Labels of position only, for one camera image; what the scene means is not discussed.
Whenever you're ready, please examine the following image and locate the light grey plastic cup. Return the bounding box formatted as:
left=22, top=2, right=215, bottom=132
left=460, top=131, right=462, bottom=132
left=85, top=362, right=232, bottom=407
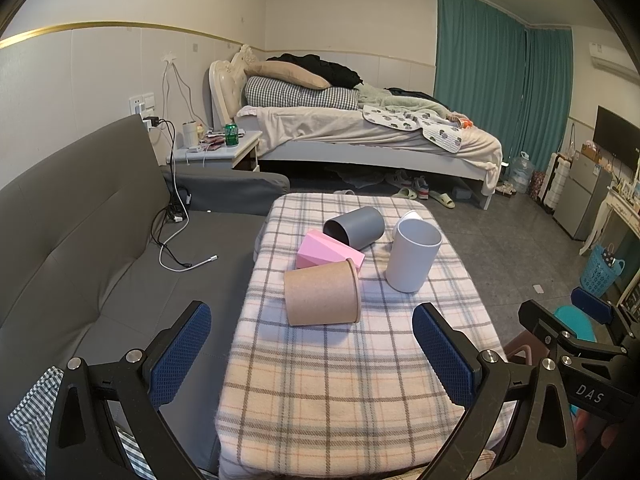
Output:
left=385, top=220, right=442, bottom=294

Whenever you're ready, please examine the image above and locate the brown paper cup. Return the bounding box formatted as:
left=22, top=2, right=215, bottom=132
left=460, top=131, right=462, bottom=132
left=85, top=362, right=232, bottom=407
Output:
left=284, top=259, right=361, bottom=326

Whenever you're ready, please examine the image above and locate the white cactus print cup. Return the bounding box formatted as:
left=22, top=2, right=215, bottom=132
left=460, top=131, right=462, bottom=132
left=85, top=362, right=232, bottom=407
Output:
left=397, top=210, right=423, bottom=224

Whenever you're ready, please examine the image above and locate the dark grey cup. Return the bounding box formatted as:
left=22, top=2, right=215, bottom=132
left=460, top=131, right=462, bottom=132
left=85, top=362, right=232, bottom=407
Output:
left=322, top=206, right=385, bottom=250

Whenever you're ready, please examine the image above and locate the pink faceted cup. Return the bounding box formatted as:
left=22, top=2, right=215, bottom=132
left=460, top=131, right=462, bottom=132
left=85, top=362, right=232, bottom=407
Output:
left=295, top=230, right=366, bottom=271

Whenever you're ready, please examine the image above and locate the pink stool teal seat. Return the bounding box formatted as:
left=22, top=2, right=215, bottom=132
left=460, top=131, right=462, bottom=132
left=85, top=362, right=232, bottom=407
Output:
left=504, top=306, right=597, bottom=365

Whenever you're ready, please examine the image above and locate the blue laundry basket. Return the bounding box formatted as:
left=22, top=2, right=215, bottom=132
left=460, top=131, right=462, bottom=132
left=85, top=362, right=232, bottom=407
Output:
left=579, top=245, right=626, bottom=297

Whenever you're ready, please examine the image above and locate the blue gingham cloth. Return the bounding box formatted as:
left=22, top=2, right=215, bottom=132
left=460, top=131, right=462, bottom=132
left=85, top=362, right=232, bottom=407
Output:
left=8, top=366, right=154, bottom=479

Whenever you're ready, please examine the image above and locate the plaid blanket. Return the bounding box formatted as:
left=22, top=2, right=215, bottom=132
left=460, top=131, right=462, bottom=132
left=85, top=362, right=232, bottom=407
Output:
left=215, top=193, right=501, bottom=479

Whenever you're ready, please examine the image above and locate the grey mini fridge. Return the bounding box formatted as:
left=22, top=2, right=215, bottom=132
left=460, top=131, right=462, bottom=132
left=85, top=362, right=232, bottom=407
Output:
left=553, top=154, right=612, bottom=242

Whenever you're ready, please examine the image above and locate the grey sofa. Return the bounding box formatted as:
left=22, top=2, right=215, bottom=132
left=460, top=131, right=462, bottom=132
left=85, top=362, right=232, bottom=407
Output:
left=1, top=116, right=290, bottom=471

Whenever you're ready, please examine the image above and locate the water jug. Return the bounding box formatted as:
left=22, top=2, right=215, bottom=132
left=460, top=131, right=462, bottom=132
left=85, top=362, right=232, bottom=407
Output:
left=509, top=151, right=535, bottom=193

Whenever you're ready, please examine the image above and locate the black television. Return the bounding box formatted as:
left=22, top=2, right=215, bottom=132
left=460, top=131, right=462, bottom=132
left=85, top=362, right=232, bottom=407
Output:
left=592, top=106, right=640, bottom=170

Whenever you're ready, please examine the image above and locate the green slipper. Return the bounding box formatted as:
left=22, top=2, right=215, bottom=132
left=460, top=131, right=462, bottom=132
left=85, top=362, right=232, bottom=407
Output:
left=430, top=191, right=456, bottom=209

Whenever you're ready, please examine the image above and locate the patterned baby mat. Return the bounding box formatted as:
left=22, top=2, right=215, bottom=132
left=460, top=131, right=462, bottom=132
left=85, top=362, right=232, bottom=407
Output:
left=362, top=105, right=462, bottom=154

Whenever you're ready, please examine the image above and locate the white nightstand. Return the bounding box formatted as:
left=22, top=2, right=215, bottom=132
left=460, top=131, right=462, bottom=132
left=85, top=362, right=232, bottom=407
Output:
left=166, top=131, right=262, bottom=171

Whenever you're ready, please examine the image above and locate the green curtain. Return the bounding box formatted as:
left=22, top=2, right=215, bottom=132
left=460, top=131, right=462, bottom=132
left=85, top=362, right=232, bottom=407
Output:
left=435, top=0, right=574, bottom=170

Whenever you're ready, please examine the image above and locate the air conditioner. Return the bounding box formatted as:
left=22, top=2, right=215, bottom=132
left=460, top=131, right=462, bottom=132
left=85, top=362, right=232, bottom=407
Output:
left=589, top=42, right=639, bottom=81

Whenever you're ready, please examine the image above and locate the white tumbler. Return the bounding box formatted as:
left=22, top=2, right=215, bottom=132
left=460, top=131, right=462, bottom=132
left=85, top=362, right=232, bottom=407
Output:
left=182, top=120, right=200, bottom=148

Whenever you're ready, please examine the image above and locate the green soda can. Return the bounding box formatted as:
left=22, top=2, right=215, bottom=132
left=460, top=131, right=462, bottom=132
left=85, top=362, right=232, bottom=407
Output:
left=224, top=122, right=240, bottom=148

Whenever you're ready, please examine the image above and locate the bed with beige sheet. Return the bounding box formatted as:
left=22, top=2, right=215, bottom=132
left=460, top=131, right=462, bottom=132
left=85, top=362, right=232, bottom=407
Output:
left=208, top=46, right=502, bottom=208

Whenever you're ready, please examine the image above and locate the checkered pillow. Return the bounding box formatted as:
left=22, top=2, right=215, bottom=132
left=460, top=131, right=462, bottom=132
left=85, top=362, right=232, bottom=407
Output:
left=243, top=76, right=358, bottom=110

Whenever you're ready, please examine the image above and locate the beige pillow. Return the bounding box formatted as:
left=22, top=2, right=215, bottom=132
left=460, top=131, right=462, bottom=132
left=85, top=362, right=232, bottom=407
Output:
left=244, top=61, right=331, bottom=91

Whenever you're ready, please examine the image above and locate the white charging cable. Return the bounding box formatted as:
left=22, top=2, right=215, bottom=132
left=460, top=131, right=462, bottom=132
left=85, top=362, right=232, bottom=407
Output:
left=157, top=199, right=219, bottom=274

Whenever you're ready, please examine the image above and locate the wall power outlet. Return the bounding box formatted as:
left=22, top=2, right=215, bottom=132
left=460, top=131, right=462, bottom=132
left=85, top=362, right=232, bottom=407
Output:
left=129, top=92, right=155, bottom=118

